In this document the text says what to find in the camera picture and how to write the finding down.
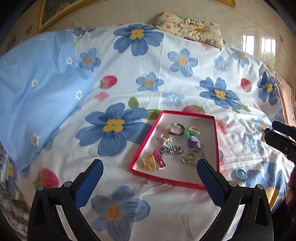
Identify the floral white bed sheet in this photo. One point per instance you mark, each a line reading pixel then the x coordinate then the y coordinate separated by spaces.
pixel 140 71

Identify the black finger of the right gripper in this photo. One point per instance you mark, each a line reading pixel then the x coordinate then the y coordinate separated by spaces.
pixel 285 129
pixel 281 143

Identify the red shallow box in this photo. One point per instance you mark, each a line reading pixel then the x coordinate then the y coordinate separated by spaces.
pixel 180 154

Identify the right hand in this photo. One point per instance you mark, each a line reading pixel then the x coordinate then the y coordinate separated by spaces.
pixel 290 197

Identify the gold picture frame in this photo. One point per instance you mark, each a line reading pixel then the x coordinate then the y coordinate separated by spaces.
pixel 51 12

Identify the yellow claw hair clip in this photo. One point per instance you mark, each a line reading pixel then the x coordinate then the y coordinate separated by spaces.
pixel 149 163

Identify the pink hair clip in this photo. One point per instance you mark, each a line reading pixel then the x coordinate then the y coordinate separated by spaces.
pixel 159 160

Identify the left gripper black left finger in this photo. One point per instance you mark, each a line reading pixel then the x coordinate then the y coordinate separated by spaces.
pixel 44 220

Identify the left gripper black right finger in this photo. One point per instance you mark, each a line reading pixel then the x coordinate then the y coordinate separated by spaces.
pixel 256 221

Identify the gold wrist watch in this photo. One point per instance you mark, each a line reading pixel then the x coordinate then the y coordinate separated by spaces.
pixel 176 129

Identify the light blue pillow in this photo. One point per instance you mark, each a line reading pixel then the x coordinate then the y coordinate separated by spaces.
pixel 41 85

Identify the cream patterned pillow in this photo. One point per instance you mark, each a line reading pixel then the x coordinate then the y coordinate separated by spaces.
pixel 196 30

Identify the pink cardboard box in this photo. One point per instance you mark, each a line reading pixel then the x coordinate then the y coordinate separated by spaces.
pixel 286 113

